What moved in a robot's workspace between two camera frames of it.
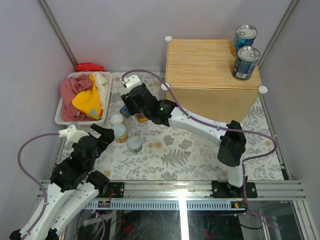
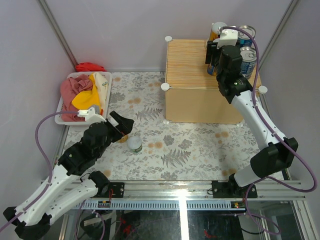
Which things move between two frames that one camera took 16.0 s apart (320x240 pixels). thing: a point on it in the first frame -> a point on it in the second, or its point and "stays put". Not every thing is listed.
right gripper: x=130 y=104 -> x=212 y=52
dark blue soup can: x=245 y=63 stays put
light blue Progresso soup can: x=245 y=37 stays put
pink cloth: x=70 y=87 stays put
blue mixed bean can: x=125 y=111 -> x=210 y=69
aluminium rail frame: x=169 y=195 stays put
